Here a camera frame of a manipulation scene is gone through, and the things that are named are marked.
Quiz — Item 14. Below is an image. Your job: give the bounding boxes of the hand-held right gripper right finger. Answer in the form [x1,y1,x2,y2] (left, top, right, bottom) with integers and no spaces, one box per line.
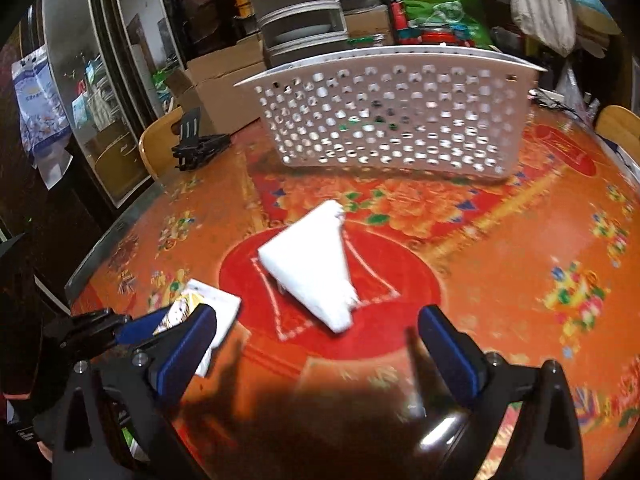
[418,304,585,480]

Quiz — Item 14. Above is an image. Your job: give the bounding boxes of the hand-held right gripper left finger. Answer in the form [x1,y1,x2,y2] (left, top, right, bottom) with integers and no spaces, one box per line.
[51,304,218,480]

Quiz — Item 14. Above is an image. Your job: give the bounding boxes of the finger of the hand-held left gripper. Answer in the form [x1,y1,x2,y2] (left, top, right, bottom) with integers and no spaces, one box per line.
[42,308,133,357]
[117,307,173,348]

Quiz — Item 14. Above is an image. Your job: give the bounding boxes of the white yellow snack packet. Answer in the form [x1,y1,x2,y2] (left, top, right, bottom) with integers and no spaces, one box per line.
[152,280,243,378]

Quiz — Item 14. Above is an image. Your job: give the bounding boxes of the white cloth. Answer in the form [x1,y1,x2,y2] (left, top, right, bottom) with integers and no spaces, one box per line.
[257,200,362,334]

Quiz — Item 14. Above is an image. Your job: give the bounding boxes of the white perforated plastic basket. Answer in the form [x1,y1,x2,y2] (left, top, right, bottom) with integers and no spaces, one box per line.
[233,44,550,183]

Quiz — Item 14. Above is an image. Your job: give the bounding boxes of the wooden chair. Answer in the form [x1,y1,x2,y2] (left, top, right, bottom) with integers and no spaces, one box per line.
[594,105,640,167]
[138,106,187,181]

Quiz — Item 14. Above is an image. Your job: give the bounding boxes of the black folding phone stand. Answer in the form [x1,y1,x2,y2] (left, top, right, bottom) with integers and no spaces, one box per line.
[171,107,233,173]

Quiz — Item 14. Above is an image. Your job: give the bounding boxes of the blue white plastic bag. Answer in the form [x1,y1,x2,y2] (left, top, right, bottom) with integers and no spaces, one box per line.
[11,45,74,191]

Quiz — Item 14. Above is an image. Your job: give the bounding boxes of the dark mirrored wardrobe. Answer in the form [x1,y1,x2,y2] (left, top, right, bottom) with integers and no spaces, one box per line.
[30,0,211,211]

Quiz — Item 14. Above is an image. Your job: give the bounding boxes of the open cardboard box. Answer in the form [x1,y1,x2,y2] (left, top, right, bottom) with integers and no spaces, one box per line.
[165,38,268,136]

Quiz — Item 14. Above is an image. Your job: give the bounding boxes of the green shopping bag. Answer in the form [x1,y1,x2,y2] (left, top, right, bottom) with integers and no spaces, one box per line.
[397,0,495,51]

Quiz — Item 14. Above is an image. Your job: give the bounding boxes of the stacked grey drawer unit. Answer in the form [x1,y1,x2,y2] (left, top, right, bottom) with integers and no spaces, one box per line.
[239,0,351,69]

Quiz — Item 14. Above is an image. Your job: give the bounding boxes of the beige canvas tote bag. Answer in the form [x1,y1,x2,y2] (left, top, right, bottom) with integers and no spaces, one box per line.
[509,0,578,58]

